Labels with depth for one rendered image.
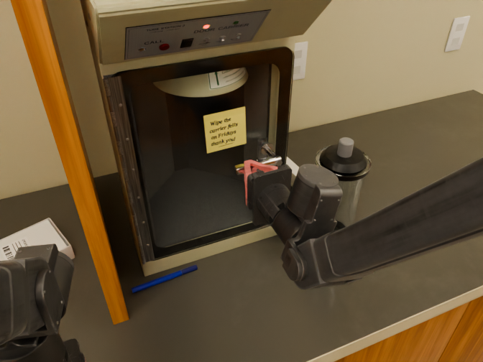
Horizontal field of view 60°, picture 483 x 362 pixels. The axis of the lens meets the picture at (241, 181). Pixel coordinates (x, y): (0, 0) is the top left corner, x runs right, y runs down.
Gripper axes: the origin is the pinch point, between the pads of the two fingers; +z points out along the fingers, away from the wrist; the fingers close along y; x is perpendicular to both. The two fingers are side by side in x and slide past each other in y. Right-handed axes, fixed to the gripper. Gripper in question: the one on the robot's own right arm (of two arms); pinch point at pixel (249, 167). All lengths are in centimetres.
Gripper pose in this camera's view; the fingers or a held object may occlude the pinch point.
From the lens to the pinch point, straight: 74.5
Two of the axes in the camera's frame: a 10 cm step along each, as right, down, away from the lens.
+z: -4.0, -5.6, 7.3
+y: 0.0, -7.9, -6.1
